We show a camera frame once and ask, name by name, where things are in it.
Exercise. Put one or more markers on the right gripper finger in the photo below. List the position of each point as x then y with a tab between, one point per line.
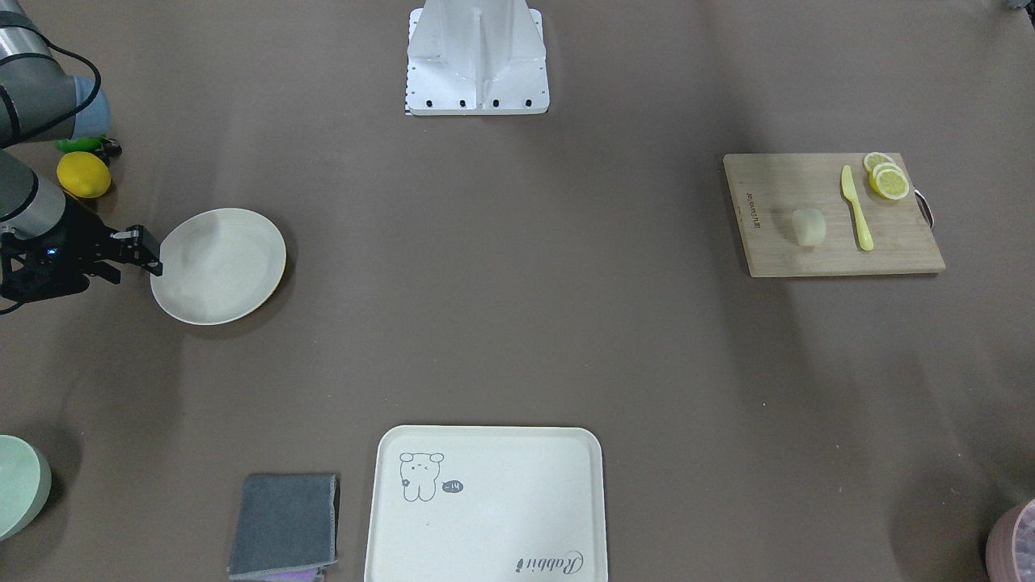
135	245
149	264

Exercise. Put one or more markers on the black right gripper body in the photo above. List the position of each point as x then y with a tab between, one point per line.
78	232

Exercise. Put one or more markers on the white steamed bun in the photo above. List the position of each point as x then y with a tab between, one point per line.
809	227

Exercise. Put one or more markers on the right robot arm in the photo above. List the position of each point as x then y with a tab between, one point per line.
40	103

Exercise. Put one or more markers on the cream rabbit tray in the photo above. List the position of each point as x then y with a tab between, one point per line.
488	503

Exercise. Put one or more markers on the cream round plate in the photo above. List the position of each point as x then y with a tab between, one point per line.
219	267

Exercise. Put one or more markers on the yellow lemon near plate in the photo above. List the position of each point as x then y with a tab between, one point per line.
83	175

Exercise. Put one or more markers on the dark cherries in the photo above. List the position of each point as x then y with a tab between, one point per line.
110	149

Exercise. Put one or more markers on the green lime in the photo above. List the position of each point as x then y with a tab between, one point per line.
81	144

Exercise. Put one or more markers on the mint green bowl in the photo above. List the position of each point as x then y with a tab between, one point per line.
25	483

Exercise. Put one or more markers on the grey folded cloth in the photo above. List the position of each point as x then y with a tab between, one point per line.
286	527

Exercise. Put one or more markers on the wooden cutting board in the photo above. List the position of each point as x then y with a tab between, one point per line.
766	188

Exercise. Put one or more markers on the yellow plastic knife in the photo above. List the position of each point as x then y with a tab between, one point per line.
863	236

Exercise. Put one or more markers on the lemon slices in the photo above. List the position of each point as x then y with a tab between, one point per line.
886	177

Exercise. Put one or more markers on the pink ice bucket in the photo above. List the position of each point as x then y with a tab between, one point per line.
1010	545

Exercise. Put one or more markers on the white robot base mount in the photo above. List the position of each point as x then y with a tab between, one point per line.
485	58

